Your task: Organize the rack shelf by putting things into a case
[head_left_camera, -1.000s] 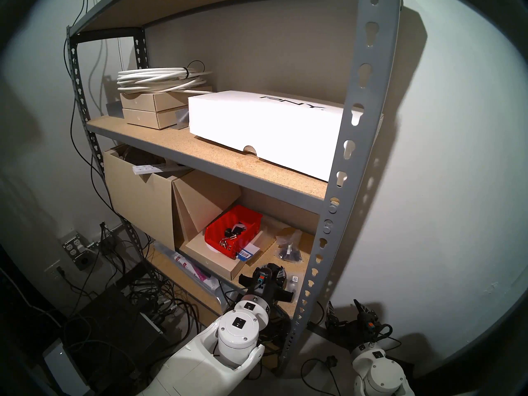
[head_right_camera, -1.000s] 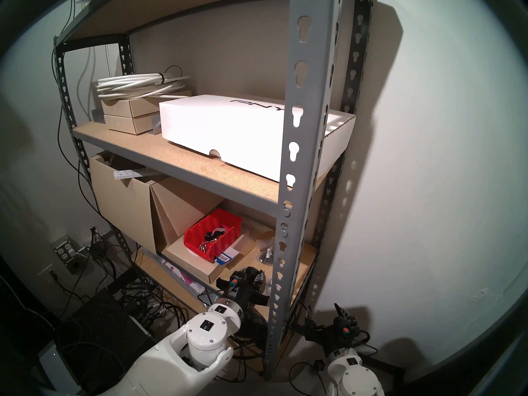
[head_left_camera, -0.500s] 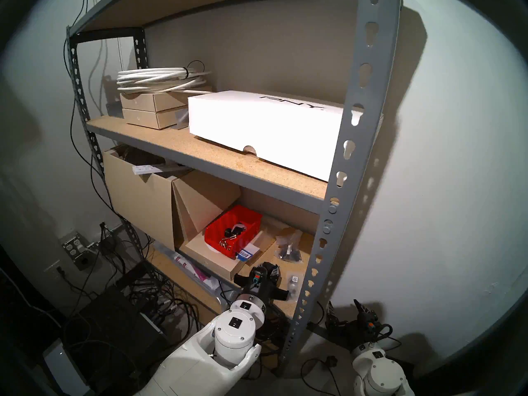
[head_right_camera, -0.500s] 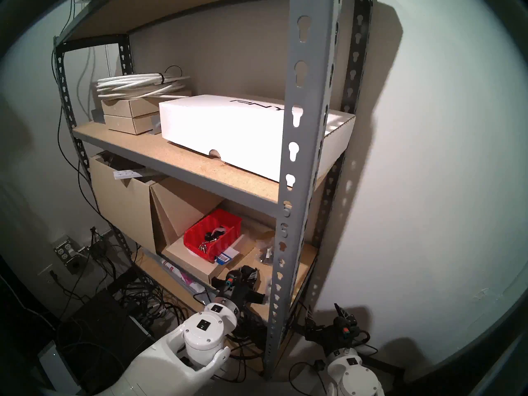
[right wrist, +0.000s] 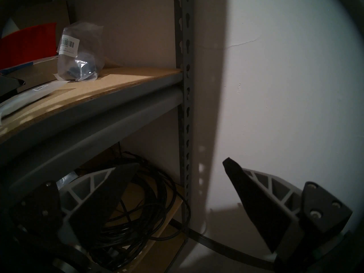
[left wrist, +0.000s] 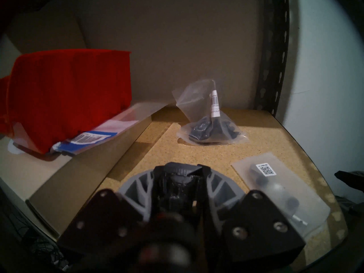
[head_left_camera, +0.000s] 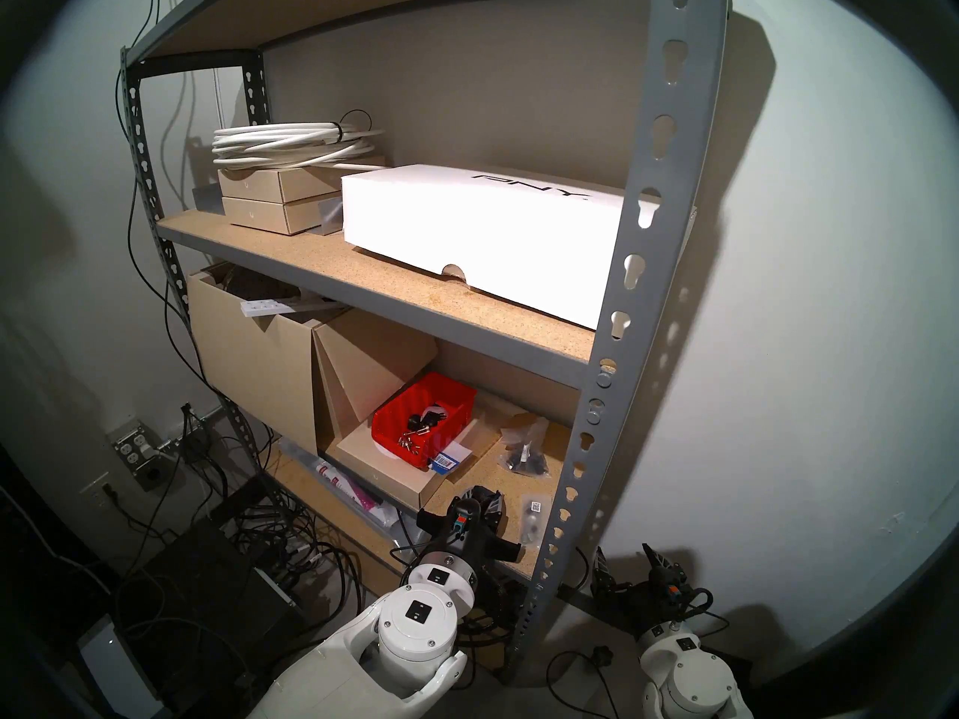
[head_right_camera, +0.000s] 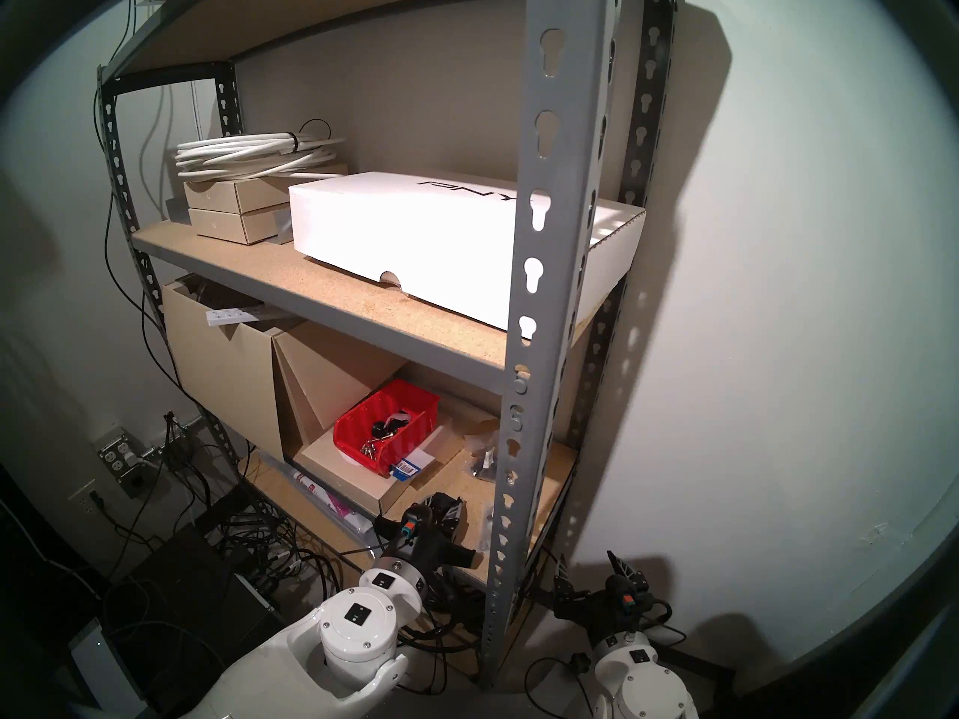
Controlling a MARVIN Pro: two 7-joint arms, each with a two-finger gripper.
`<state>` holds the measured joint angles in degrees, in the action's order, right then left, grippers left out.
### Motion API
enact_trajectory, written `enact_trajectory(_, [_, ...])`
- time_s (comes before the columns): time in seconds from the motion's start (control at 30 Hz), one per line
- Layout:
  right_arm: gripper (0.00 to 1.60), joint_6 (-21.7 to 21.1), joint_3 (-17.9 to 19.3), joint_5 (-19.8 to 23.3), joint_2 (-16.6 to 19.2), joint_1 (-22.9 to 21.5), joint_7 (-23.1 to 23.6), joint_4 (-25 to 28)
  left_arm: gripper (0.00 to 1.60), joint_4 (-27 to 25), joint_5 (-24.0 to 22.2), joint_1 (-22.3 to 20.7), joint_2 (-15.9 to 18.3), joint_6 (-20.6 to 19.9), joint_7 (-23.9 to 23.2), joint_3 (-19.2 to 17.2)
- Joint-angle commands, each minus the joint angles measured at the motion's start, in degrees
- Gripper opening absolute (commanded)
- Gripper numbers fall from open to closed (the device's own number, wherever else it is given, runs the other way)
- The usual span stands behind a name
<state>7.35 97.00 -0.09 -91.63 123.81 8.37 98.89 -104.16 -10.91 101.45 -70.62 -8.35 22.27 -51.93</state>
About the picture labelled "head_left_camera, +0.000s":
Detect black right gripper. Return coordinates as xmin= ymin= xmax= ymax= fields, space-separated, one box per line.
xmin=596 ymin=543 xmax=713 ymax=636

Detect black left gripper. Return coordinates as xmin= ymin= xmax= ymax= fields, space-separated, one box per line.
xmin=416 ymin=487 xmax=521 ymax=572

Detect clear bag with QR label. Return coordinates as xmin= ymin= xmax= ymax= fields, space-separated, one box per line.
xmin=521 ymin=497 xmax=553 ymax=550

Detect clear bag of black screws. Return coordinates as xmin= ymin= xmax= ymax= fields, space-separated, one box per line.
xmin=498 ymin=416 xmax=551 ymax=477

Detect grey metal rack shelf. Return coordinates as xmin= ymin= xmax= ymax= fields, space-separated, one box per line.
xmin=120 ymin=0 xmax=731 ymax=685

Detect red plastic bin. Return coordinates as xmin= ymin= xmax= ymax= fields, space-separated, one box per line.
xmin=371 ymin=373 xmax=478 ymax=471

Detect small metal parts pile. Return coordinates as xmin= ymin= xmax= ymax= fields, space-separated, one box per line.
xmin=397 ymin=414 xmax=450 ymax=452

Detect pink white packaged tube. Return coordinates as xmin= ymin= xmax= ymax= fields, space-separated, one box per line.
xmin=311 ymin=459 xmax=398 ymax=527

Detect flat cardboard box open lid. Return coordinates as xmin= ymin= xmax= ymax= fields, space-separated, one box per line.
xmin=311 ymin=309 xmax=518 ymax=510

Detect large open cardboard box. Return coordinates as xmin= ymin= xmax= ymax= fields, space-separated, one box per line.
xmin=186 ymin=264 xmax=349 ymax=456

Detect large white PNY box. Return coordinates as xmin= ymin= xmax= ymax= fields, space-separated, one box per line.
xmin=341 ymin=163 xmax=664 ymax=330

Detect black box on floor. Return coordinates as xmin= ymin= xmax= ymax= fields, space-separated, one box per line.
xmin=142 ymin=519 xmax=300 ymax=651

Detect small flat cardboard box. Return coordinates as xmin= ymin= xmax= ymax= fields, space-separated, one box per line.
xmin=222 ymin=195 xmax=344 ymax=236
xmin=217 ymin=165 xmax=387 ymax=204

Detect white device on floor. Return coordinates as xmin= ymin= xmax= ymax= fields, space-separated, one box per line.
xmin=77 ymin=620 xmax=162 ymax=715

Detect grey wall power outlet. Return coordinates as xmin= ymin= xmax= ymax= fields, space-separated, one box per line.
xmin=107 ymin=419 xmax=177 ymax=492

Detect white coiled cable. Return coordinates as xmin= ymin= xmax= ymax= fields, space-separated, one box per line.
xmin=211 ymin=111 xmax=384 ymax=172

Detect black hanging wall cable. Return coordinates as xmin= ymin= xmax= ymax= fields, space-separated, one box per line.
xmin=116 ymin=73 xmax=226 ymax=404

